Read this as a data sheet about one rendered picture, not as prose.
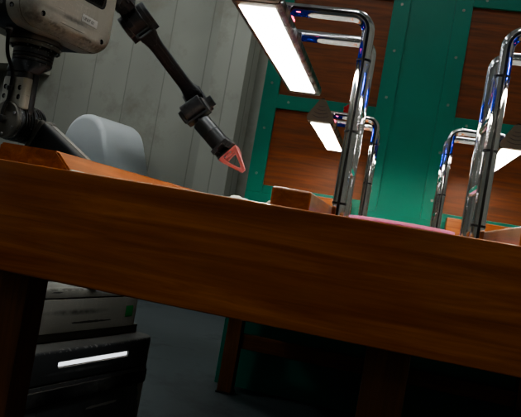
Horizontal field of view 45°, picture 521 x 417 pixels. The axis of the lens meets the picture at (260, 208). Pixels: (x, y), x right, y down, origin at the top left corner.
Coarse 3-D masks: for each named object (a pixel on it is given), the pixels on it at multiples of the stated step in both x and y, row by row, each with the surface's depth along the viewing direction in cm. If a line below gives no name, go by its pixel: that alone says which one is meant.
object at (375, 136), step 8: (336, 112) 211; (336, 120) 226; (368, 120) 209; (376, 120) 208; (368, 128) 223; (376, 128) 207; (376, 136) 208; (376, 144) 208; (376, 152) 223; (368, 160) 208; (368, 168) 208; (368, 176) 207; (368, 184) 207; (368, 192) 208; (368, 200) 222; (360, 208) 208
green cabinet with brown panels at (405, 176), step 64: (320, 0) 272; (384, 0) 267; (448, 0) 262; (512, 0) 256; (320, 64) 271; (384, 64) 264; (448, 64) 259; (256, 128) 273; (384, 128) 263; (448, 128) 258; (320, 192) 268; (384, 192) 262; (448, 192) 258; (512, 192) 253
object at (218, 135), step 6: (210, 132) 189; (216, 132) 189; (222, 132) 191; (210, 138) 189; (216, 138) 188; (222, 138) 189; (210, 144) 190; (216, 144) 188; (216, 150) 186; (222, 150) 190
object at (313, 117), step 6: (318, 102) 190; (324, 102) 190; (312, 108) 190; (318, 108) 190; (324, 108) 189; (312, 114) 190; (318, 114) 190; (324, 114) 189; (330, 114) 189; (312, 120) 190; (318, 120) 190; (324, 120) 189; (330, 120) 189; (312, 126) 200; (330, 126) 194; (336, 126) 200; (336, 132) 206; (336, 138) 217; (330, 150) 249
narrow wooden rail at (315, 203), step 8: (272, 192) 86; (280, 192) 86; (288, 192) 86; (296, 192) 86; (304, 192) 85; (272, 200) 86; (280, 200) 86; (288, 200) 86; (296, 200) 86; (304, 200) 85; (312, 200) 87; (320, 200) 97; (304, 208) 85; (312, 208) 88; (320, 208) 99; (328, 208) 112
